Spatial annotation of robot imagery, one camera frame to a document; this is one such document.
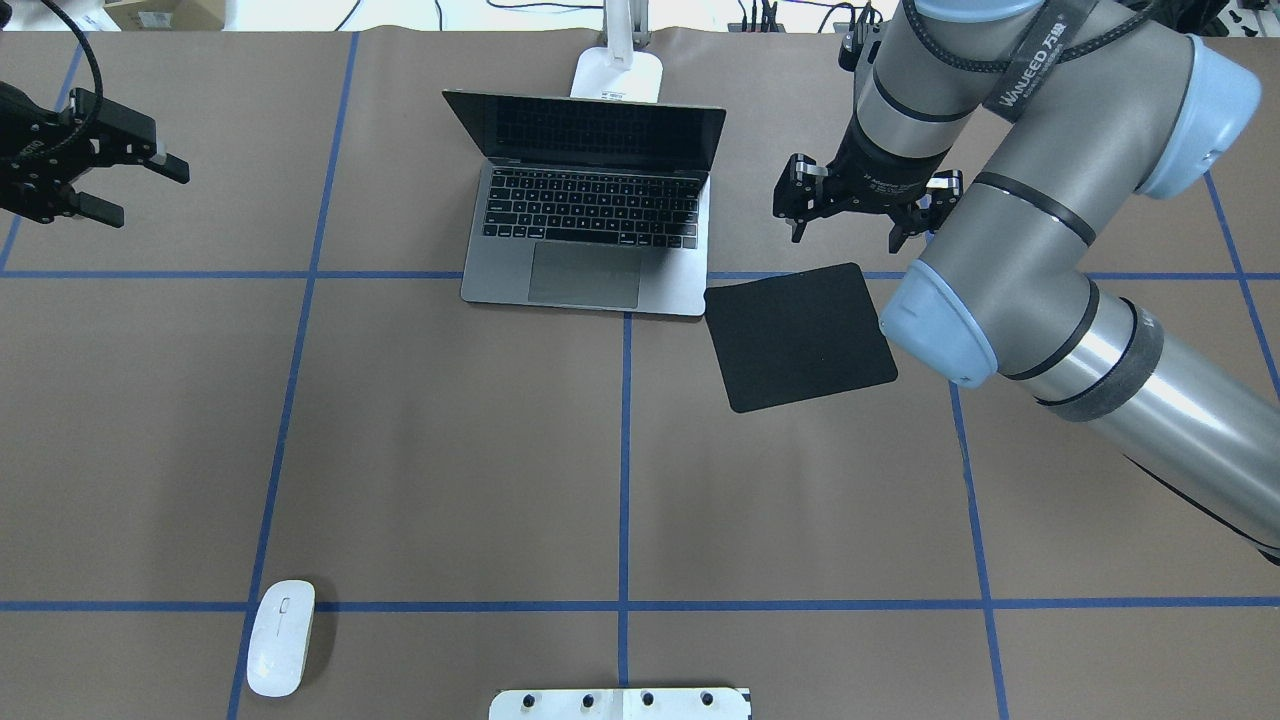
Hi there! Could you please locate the white desk lamp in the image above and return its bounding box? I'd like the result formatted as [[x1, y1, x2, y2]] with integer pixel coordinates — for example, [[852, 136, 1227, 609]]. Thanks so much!
[[570, 1, 663, 102]]

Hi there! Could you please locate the white mounting plate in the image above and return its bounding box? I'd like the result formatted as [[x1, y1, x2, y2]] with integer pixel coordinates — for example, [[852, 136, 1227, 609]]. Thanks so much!
[[488, 687, 754, 719]]

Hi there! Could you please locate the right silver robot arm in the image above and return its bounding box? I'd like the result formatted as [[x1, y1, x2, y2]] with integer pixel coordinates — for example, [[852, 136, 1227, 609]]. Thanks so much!
[[772, 1, 1279, 562]]

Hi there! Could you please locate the black mouse pad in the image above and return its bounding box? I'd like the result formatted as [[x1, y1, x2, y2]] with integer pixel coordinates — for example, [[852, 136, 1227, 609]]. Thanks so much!
[[704, 263, 899, 414]]

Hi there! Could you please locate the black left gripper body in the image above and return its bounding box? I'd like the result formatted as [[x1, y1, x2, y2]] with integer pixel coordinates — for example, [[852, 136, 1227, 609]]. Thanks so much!
[[1, 83, 161, 217]]

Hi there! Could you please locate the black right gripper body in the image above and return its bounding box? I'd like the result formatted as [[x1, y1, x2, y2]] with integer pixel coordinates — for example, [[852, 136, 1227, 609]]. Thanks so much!
[[820, 120, 946, 214]]

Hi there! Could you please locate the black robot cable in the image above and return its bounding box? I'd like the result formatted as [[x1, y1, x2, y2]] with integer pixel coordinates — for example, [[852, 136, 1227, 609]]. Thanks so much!
[[40, 0, 106, 131]]

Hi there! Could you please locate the white computer mouse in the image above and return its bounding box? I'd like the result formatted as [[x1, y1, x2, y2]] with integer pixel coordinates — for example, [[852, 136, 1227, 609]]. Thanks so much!
[[246, 579, 316, 698]]

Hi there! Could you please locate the grey laptop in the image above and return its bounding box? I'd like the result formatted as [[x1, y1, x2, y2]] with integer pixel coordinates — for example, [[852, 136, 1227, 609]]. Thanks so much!
[[442, 88, 727, 316]]

